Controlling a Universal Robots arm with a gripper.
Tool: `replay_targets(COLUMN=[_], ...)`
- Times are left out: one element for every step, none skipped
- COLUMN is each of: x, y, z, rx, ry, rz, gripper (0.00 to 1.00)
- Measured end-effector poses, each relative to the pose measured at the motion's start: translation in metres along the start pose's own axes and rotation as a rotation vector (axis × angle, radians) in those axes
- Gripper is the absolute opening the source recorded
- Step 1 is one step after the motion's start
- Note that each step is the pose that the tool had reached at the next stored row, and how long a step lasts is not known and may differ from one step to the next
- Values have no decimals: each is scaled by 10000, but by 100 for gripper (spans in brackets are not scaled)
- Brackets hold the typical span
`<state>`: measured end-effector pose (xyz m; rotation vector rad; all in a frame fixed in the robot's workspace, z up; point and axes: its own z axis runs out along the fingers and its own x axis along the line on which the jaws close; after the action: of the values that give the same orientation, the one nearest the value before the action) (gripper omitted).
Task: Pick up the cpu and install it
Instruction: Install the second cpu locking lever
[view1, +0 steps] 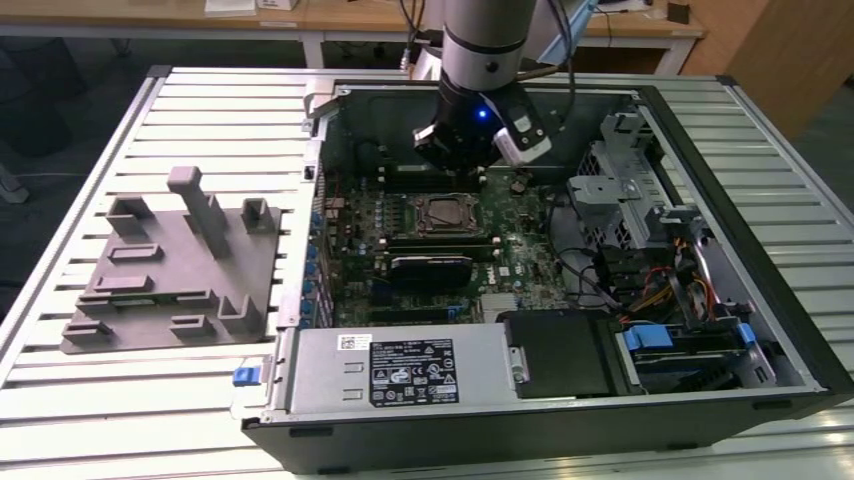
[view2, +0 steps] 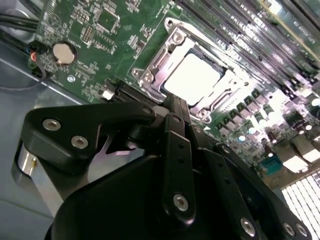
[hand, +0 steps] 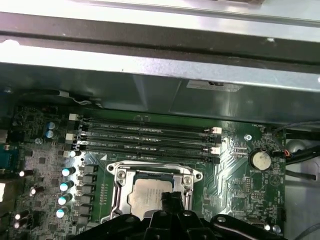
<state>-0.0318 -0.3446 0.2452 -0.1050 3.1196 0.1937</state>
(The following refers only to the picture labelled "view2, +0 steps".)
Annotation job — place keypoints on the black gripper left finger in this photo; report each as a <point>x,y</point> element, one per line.
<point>75,118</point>

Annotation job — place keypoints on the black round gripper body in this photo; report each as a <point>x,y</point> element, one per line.
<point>112,205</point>

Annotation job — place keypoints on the metal socket cover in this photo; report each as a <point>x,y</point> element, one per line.
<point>163,58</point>

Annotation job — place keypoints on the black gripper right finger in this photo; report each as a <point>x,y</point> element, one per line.
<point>221,173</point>

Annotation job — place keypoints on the thin metal locking lever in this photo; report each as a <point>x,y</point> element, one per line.
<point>221,98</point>

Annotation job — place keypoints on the silver CPU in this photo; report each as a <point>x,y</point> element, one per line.
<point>192,77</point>

